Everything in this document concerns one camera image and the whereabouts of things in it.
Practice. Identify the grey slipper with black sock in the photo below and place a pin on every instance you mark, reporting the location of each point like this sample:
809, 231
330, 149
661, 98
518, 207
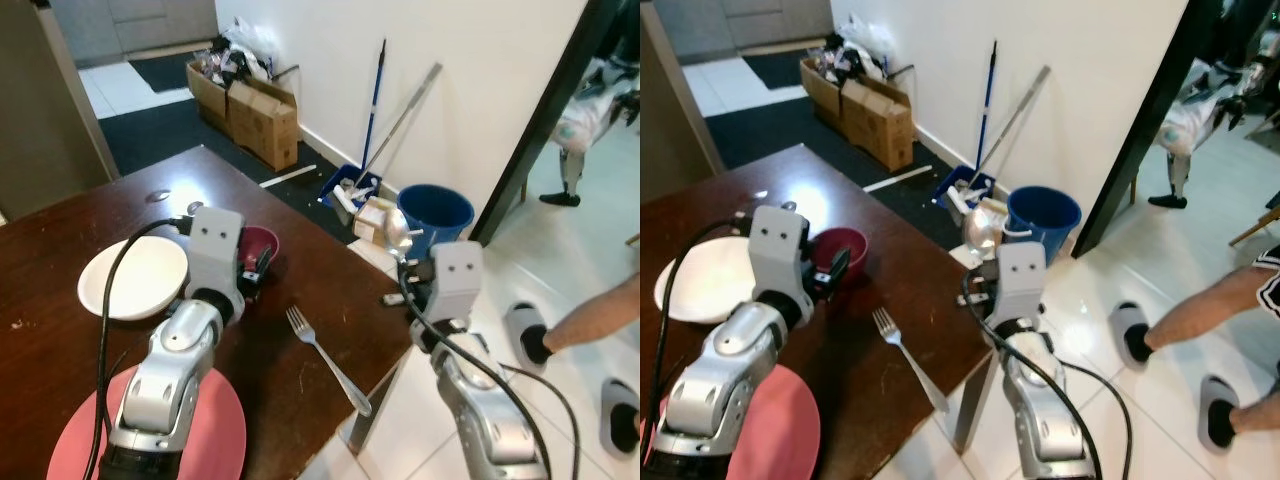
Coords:
525, 330
1215, 415
618, 415
1130, 330

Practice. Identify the blue mop wringer tray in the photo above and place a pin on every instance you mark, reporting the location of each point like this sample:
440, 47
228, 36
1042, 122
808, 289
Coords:
350, 185
962, 185

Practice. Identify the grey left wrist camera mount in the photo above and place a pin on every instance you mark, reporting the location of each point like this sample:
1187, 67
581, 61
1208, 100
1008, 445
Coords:
778, 250
215, 250

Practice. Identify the wooden chair leg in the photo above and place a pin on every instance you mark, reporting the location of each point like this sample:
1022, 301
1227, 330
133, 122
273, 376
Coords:
1255, 226

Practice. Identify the black white shorts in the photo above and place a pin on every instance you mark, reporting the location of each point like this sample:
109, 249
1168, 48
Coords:
1270, 280

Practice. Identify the white stick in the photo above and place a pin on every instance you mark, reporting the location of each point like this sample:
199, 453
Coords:
897, 179
288, 177

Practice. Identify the beige bag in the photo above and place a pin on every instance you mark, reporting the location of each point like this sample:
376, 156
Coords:
992, 212
372, 220

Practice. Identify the bare person leg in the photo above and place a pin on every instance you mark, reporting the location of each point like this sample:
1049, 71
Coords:
1200, 315
595, 318
1258, 412

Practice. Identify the long silver metal pole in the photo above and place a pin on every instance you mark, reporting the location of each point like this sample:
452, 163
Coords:
405, 115
1015, 115

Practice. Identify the white plastic bags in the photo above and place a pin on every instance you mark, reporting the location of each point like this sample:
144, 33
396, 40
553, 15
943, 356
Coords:
240, 55
855, 50

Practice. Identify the small dark door mat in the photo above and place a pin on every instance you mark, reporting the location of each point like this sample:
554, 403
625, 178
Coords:
165, 70
775, 68

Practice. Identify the blue plastic bucket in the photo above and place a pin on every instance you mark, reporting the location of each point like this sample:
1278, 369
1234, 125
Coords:
436, 212
1045, 220

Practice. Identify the open brown cardboard box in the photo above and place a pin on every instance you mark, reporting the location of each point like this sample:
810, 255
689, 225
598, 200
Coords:
205, 95
818, 90

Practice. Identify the large brown cardboard box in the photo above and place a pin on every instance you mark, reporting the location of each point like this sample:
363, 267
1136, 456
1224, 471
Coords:
880, 120
265, 125

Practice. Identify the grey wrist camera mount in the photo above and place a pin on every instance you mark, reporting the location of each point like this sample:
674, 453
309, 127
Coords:
778, 250
215, 250
456, 280
1020, 282

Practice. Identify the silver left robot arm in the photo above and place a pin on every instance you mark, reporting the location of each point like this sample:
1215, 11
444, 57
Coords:
718, 375
172, 380

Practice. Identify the white round plate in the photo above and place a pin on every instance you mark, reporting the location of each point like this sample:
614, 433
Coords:
140, 278
705, 285

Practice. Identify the dark red bowl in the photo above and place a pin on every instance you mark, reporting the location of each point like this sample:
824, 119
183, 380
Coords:
845, 240
256, 240

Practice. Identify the grey table leg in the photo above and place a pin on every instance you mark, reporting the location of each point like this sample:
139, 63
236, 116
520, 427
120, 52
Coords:
975, 400
375, 405

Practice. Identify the dark floor rug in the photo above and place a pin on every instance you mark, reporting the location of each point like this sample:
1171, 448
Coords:
160, 130
760, 130

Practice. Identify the grey cabinet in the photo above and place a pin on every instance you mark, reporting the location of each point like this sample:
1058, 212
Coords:
745, 25
130, 25

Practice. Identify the pink round plate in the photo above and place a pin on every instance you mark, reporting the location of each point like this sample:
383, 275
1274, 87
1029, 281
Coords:
215, 430
785, 430

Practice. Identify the white humanoid robot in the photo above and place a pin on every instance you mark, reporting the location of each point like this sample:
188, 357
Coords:
1195, 110
590, 110

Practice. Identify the black door frame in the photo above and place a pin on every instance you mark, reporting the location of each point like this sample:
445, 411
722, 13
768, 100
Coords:
540, 120
1145, 120

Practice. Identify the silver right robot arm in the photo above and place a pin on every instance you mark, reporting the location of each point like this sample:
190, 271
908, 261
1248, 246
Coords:
1035, 400
480, 400

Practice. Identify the silver metal fork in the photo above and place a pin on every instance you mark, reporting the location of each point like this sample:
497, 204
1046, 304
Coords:
905, 350
322, 350

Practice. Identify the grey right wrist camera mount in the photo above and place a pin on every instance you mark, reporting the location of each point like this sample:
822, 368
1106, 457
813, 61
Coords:
1020, 282
456, 280

